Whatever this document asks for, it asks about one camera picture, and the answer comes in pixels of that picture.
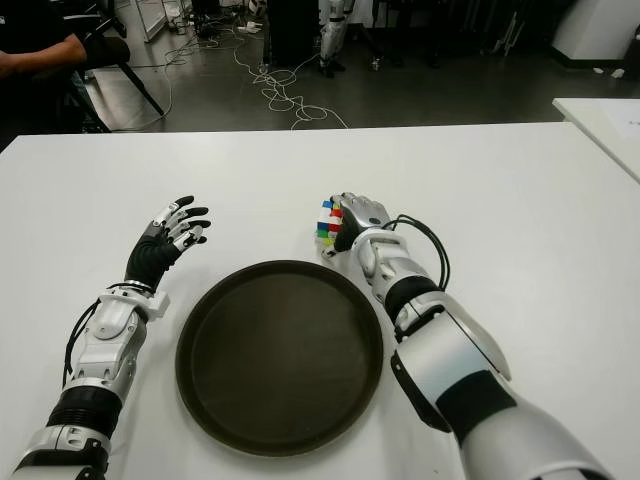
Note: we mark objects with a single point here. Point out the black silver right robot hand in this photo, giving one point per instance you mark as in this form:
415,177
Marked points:
362,215

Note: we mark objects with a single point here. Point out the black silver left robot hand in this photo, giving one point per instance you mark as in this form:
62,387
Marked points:
150,255

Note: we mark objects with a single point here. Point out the multicolour Rubik's cube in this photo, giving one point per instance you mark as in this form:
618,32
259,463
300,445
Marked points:
330,222

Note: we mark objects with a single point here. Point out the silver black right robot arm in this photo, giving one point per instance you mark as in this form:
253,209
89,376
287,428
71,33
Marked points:
475,360

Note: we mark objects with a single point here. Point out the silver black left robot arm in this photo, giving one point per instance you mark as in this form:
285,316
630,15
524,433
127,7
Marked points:
107,337

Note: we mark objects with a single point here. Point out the dark brown round plate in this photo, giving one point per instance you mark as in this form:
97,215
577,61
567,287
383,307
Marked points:
280,357

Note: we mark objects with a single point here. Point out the white humanoid robot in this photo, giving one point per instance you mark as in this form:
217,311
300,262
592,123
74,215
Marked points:
330,35

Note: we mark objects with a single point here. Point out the black wheeled stand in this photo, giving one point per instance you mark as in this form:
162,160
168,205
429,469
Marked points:
400,30

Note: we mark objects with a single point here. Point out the black cabinet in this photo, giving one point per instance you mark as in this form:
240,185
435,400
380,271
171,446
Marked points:
292,30

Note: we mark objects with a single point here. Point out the black chair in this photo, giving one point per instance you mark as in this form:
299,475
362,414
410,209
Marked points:
107,50

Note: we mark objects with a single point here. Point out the white power strip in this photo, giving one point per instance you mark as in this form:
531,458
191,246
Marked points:
249,28

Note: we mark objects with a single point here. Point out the grey folded metal stand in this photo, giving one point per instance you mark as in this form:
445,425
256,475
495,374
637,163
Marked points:
505,35

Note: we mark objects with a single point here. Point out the white board panel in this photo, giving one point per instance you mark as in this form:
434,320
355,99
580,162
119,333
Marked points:
150,20

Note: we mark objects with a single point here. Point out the white side table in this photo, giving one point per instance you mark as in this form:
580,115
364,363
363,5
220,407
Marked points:
605,130

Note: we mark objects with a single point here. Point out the seated person in black shirt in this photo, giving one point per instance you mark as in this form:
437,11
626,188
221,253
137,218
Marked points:
30,20

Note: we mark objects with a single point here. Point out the white paper scrap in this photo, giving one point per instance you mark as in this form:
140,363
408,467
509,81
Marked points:
616,73

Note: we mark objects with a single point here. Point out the white machine housing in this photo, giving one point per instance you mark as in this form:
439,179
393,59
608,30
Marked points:
595,30

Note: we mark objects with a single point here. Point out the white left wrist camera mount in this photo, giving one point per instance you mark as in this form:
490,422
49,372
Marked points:
161,304

